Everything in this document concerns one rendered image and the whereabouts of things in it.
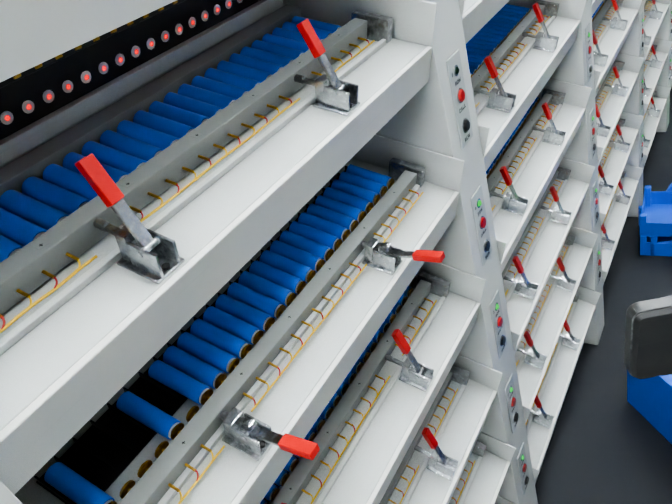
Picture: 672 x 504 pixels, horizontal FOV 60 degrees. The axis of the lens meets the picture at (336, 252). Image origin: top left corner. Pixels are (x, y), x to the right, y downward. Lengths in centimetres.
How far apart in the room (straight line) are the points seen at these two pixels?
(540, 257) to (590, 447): 58
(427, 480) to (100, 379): 65
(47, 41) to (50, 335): 18
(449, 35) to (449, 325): 41
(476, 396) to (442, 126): 49
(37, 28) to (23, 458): 25
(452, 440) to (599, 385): 89
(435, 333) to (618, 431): 93
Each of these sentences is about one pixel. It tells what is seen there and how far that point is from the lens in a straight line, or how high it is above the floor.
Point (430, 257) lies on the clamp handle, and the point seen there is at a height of 100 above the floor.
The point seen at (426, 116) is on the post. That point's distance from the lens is 79.
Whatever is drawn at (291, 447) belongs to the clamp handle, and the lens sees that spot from 51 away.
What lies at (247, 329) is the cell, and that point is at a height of 101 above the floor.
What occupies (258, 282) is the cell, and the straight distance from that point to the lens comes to 65.
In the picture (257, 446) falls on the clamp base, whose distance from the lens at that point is 53.
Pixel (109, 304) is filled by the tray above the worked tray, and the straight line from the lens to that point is 42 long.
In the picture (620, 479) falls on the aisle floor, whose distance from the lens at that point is 165.
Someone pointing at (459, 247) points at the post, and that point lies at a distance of 88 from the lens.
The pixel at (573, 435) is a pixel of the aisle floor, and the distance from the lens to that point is 172.
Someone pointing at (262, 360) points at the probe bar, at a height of 101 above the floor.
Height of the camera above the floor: 137
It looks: 32 degrees down
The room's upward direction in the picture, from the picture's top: 19 degrees counter-clockwise
